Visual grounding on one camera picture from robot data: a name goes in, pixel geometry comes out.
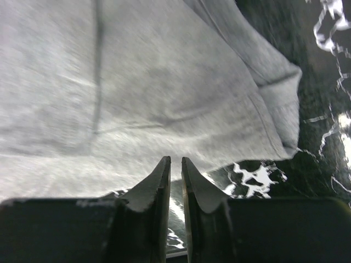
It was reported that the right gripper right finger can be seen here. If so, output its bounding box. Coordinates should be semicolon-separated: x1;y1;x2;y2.
182;157;350;262

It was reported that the grey t-shirt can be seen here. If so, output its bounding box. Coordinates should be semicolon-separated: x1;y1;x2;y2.
1;1;302;199

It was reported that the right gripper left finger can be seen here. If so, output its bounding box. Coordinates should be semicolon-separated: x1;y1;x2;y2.
1;157;171;262

